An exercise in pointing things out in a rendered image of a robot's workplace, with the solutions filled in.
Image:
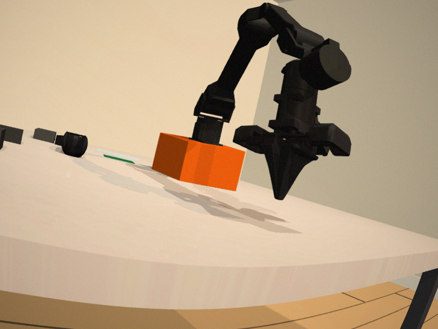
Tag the dark grey switch panel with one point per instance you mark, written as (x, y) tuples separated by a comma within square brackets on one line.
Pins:
[(74, 144)]

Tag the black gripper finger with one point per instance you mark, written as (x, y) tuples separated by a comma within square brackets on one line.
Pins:
[(292, 160), (272, 153)]

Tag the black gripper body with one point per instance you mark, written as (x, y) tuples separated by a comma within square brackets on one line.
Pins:
[(295, 123)]

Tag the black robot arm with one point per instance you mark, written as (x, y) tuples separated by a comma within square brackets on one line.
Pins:
[(320, 65)]

